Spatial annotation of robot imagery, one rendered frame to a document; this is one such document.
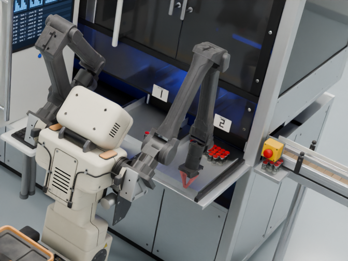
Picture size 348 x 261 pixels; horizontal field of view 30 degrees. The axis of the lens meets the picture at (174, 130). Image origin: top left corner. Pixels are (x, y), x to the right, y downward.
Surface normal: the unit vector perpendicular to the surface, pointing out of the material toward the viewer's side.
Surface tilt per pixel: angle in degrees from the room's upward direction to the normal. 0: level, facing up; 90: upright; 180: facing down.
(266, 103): 90
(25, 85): 90
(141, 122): 0
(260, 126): 90
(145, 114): 0
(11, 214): 0
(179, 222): 90
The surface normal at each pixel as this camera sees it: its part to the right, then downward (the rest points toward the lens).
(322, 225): 0.17, -0.84
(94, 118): -0.30, -0.30
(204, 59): -0.36, -0.09
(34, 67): 0.80, 0.43
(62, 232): -0.52, 0.24
